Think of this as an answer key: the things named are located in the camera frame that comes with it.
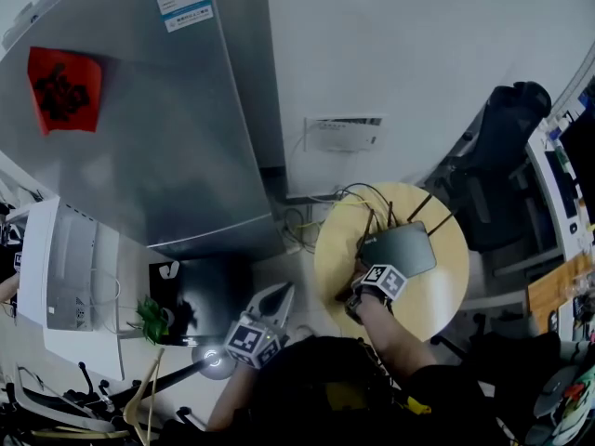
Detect colourful patterned bag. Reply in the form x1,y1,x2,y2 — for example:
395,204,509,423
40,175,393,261
552,367,595,440

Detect white cable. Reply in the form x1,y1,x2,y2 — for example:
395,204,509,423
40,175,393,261
287,130,311,199

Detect black monitor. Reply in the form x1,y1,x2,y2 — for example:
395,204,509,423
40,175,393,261
560,109,595,227

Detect grey round cap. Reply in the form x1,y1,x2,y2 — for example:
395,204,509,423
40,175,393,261
533,364,577,417

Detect red paper decoration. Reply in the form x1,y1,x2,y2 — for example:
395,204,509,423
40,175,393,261
26,46,103,137

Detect person's right forearm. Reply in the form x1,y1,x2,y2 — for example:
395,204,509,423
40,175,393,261
357,295,438,380

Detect green potted plant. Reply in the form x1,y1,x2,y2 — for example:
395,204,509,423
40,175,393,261
127,295,171,346

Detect black cable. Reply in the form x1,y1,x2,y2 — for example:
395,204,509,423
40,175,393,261
334,182,401,231

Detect black coat rack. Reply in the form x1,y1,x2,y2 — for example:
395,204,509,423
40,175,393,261
64,344,238,411

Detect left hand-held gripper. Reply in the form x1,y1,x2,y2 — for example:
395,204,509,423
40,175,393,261
224,282,297,370

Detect silver refrigerator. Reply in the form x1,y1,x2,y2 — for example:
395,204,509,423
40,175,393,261
0,0,287,262

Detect white cabinet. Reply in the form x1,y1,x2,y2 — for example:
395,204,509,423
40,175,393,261
17,196,159,381

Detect white blue label sticker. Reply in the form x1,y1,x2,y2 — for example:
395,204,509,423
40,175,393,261
146,0,215,33

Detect brown cloth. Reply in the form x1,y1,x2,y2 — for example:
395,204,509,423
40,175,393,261
335,257,373,302

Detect black office chair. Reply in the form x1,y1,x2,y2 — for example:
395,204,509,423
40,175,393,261
171,406,210,432
436,81,554,253

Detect person's left forearm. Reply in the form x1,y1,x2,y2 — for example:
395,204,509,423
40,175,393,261
206,364,261,431

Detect round wooden side table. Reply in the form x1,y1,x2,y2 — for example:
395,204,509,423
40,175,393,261
313,182,470,343

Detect person's black shirt torso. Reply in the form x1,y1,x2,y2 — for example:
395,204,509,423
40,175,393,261
162,334,563,446

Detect orange wooden desk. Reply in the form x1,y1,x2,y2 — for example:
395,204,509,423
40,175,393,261
527,253,595,336

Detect black keyboard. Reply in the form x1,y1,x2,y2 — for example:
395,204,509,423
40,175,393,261
544,150,580,220

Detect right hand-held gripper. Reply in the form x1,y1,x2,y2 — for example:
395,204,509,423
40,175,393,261
360,262,409,301

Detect white desk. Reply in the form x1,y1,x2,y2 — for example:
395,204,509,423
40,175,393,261
524,118,595,262

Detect black router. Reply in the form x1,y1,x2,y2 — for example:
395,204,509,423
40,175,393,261
355,192,459,281

